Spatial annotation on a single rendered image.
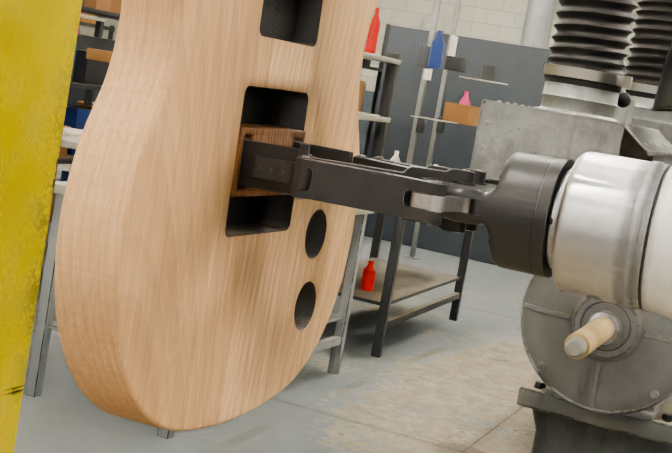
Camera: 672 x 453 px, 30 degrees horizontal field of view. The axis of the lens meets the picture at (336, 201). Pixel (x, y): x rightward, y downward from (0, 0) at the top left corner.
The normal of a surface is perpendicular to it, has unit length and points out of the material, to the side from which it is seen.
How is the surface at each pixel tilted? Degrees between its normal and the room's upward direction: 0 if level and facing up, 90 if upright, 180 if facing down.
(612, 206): 68
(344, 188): 90
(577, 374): 97
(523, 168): 40
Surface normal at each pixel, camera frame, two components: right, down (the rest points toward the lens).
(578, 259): -0.42, 0.40
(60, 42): 0.91, 0.19
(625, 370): -0.33, 0.16
